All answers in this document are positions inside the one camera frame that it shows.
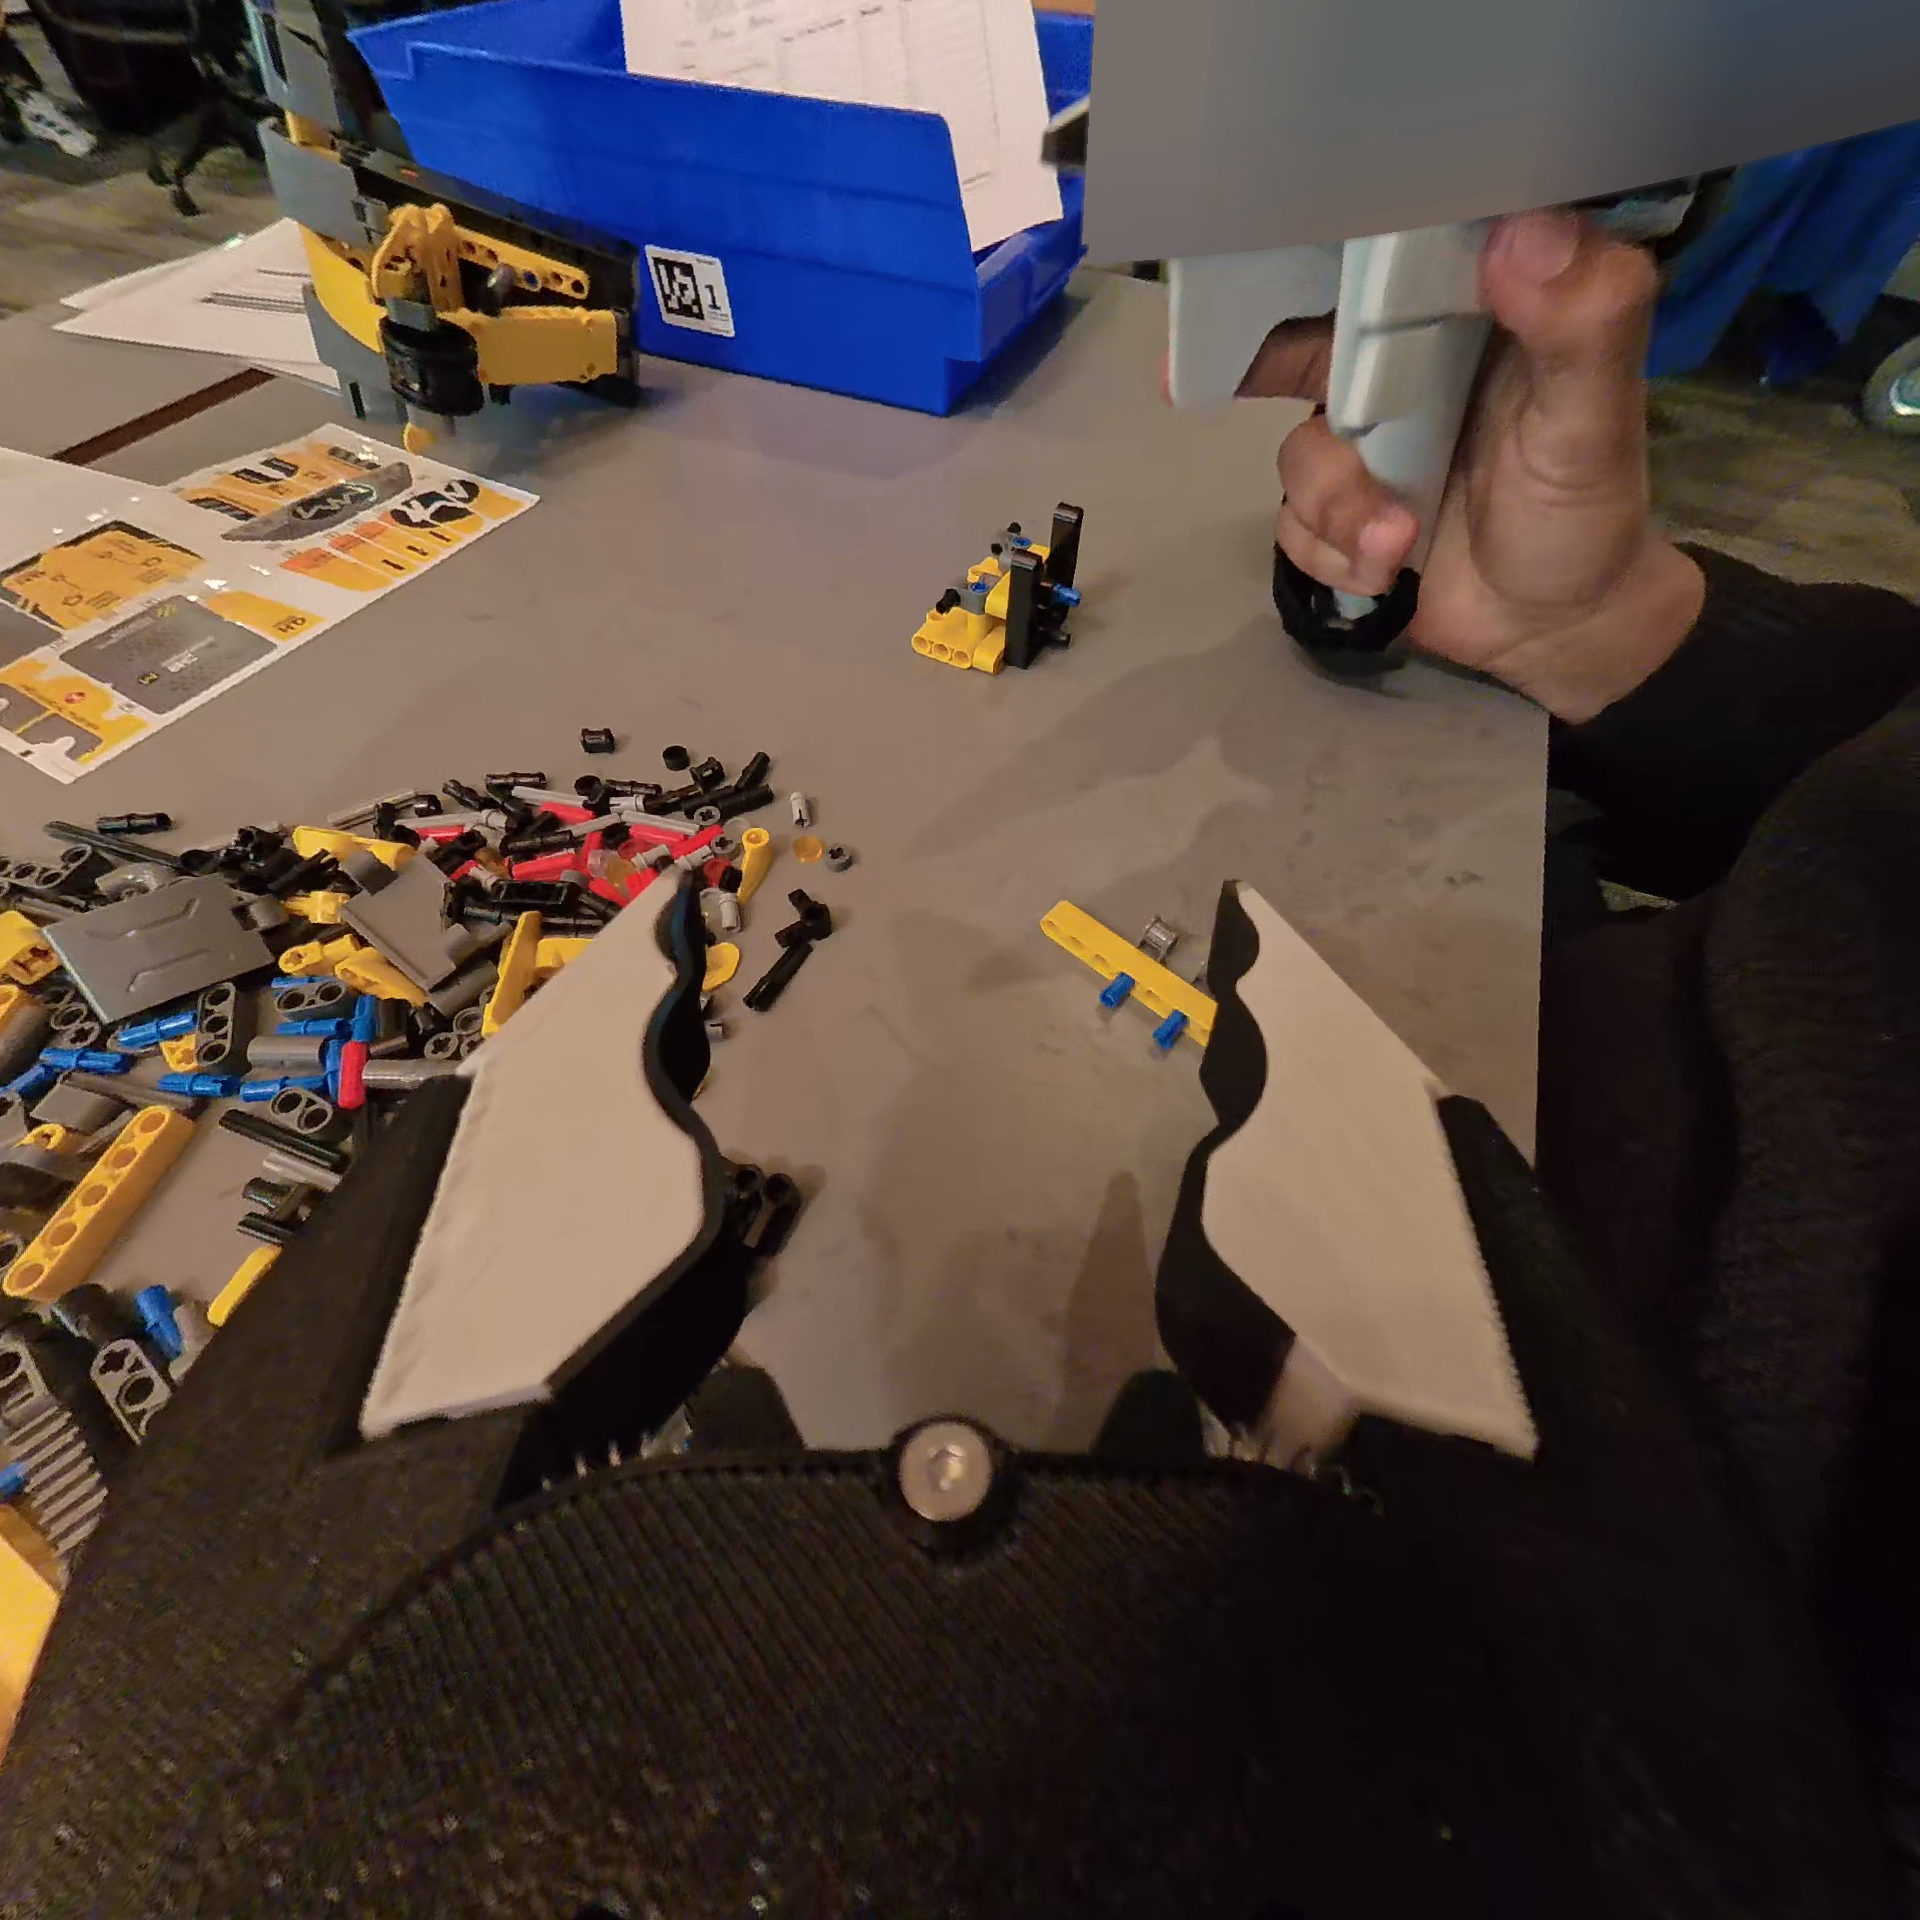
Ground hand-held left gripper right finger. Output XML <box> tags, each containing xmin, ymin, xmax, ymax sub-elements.
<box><xmin>1152</xmin><ymin>878</ymin><xmax>1543</xmax><ymax>1468</ymax></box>

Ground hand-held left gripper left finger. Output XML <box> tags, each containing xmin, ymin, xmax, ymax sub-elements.
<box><xmin>357</xmin><ymin>870</ymin><xmax>761</xmax><ymax>1447</ymax></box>

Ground pile of toy building parts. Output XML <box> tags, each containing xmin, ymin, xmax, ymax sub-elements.
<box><xmin>0</xmin><ymin>726</ymin><xmax>858</xmax><ymax>1728</ymax></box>

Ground yellow toy beam with holes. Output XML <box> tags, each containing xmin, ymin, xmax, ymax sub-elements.
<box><xmin>1039</xmin><ymin>900</ymin><xmax>1221</xmax><ymax>1051</ymax></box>

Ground small yellow toy subassembly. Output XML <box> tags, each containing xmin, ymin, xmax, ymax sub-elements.
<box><xmin>911</xmin><ymin>503</ymin><xmax>1086</xmax><ymax>679</ymax></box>

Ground person's right forearm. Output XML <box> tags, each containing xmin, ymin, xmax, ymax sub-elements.
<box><xmin>1544</xmin><ymin>542</ymin><xmax>1920</xmax><ymax>911</ymax></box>

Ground person's right hand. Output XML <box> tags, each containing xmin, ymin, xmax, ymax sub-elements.
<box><xmin>1242</xmin><ymin>206</ymin><xmax>1710</xmax><ymax>728</ymax></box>

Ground blue cloth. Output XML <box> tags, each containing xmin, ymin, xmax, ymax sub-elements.
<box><xmin>1643</xmin><ymin>126</ymin><xmax>1920</xmax><ymax>392</ymax></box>

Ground white paper form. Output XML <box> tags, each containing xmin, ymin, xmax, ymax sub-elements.
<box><xmin>619</xmin><ymin>0</ymin><xmax>1068</xmax><ymax>250</ymax></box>

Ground blue plastic bin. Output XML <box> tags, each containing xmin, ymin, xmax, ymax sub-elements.
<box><xmin>348</xmin><ymin>0</ymin><xmax>1095</xmax><ymax>421</ymax></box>

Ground yellow grey sticker sheet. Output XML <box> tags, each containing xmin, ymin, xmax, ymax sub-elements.
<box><xmin>0</xmin><ymin>422</ymin><xmax>541</xmax><ymax>787</ymax></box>

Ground partly built yellow toy model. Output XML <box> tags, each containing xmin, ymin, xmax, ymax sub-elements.
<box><xmin>241</xmin><ymin>0</ymin><xmax>649</xmax><ymax>452</ymax></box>

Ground printed sheets in plastic sleeve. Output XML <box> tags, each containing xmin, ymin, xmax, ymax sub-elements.
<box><xmin>52</xmin><ymin>216</ymin><xmax>340</xmax><ymax>392</ymax></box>

